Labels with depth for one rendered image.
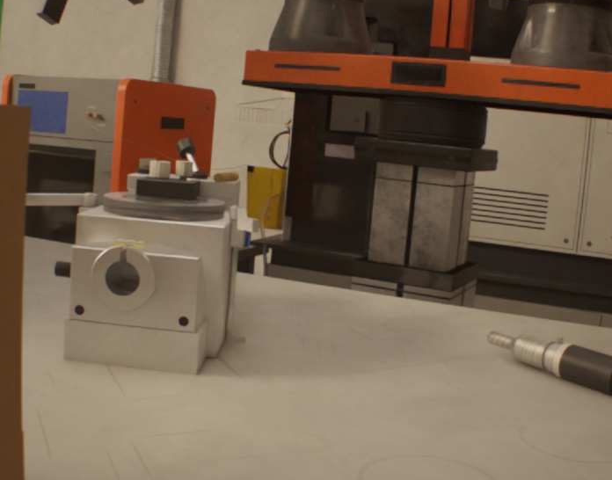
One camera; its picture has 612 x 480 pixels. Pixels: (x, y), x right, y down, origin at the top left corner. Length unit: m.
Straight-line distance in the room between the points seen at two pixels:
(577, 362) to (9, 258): 0.43
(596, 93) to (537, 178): 1.08
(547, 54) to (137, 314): 0.67
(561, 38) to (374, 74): 0.25
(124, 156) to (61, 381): 1.33
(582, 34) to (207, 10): 2.80
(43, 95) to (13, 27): 2.43
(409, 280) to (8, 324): 0.90
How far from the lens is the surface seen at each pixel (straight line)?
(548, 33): 1.05
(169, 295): 0.51
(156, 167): 0.61
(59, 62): 4.13
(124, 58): 3.90
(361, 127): 2.18
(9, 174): 0.22
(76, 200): 0.60
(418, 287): 1.09
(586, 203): 2.09
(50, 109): 1.92
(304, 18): 1.16
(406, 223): 1.10
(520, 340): 0.61
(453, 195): 1.08
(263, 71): 1.16
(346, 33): 1.16
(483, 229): 2.11
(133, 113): 1.82
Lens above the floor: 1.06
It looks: 7 degrees down
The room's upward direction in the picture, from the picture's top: 5 degrees clockwise
